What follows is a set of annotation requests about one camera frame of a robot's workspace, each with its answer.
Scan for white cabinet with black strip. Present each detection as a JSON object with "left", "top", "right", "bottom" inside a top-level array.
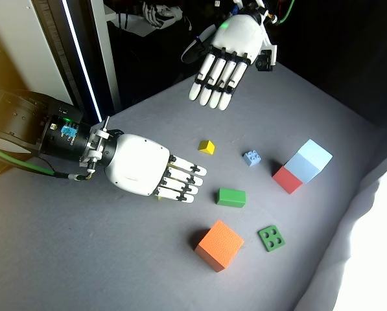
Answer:
[{"left": 0, "top": 0, "right": 121, "bottom": 122}]

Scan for large light blue cube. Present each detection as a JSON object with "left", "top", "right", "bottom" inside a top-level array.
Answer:
[{"left": 283, "top": 139, "right": 333, "bottom": 185}]

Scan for small yellow block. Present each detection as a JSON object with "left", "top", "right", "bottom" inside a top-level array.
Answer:
[{"left": 197, "top": 139, "right": 216, "bottom": 156}]

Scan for large red cube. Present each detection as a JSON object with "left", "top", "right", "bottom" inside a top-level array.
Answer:
[{"left": 272, "top": 165, "right": 303, "bottom": 195}]

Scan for large orange cube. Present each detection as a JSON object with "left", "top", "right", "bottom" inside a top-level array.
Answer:
[{"left": 194, "top": 220, "right": 245, "bottom": 273}]

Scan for green rectangular block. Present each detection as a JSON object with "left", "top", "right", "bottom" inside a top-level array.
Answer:
[{"left": 215, "top": 187, "right": 247, "bottom": 209}]

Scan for spare white robot hand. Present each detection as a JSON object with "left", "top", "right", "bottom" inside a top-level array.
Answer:
[{"left": 142, "top": 1, "right": 183, "bottom": 30}]

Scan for small blue studded brick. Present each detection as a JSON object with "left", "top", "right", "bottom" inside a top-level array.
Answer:
[{"left": 242, "top": 150, "right": 263, "bottom": 167}]

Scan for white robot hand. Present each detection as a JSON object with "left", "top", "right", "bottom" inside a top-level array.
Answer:
[
  {"left": 180, "top": 14, "right": 268, "bottom": 111},
  {"left": 104, "top": 132, "right": 208, "bottom": 205}
]

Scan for green lego brick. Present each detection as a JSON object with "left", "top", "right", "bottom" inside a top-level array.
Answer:
[{"left": 257, "top": 224, "right": 287, "bottom": 253}]

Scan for white shelf board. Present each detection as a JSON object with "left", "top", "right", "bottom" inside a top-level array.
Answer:
[{"left": 104, "top": 3, "right": 158, "bottom": 37}]

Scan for grey table cloth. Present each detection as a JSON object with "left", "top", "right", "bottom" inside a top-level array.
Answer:
[{"left": 0, "top": 60, "right": 387, "bottom": 311}]

